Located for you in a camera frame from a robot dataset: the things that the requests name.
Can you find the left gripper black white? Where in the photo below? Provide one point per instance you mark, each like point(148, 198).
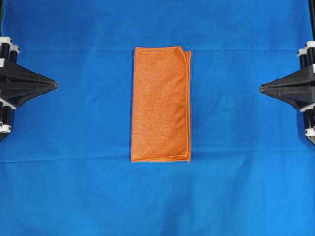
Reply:
point(15, 96)

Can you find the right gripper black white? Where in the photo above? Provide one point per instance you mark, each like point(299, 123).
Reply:
point(302, 77)

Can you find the orange towel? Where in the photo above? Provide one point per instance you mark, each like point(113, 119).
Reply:
point(161, 111)

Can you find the blue table cloth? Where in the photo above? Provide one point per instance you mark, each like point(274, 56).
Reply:
point(65, 170)

